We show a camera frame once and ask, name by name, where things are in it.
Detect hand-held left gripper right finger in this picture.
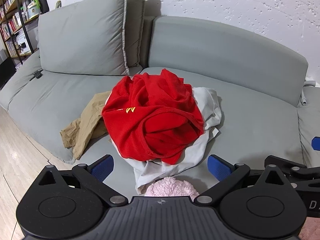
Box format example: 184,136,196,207
195,154,287,205

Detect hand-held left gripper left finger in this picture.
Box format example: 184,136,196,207
37,154,127,205

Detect red shirt with yellow logo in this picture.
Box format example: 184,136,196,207
101,76,205,165

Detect white garment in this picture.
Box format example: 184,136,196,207
105,87,223,195

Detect grey sofa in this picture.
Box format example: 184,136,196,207
0,15,320,180

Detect person's pink fluffy pants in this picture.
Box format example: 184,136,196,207
145,176,200,203

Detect khaki garment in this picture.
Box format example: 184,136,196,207
60,92,112,160

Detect large grey pillow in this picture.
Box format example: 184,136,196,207
37,0,130,77

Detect thin grey pillow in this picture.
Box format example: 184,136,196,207
126,0,148,69

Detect white appliance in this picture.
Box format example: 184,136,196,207
14,32,33,55

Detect white green rice cooker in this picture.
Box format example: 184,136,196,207
26,0,42,18

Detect bookshelf with books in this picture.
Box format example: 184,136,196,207
0,0,50,65

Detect white cable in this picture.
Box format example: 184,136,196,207
301,86,310,106

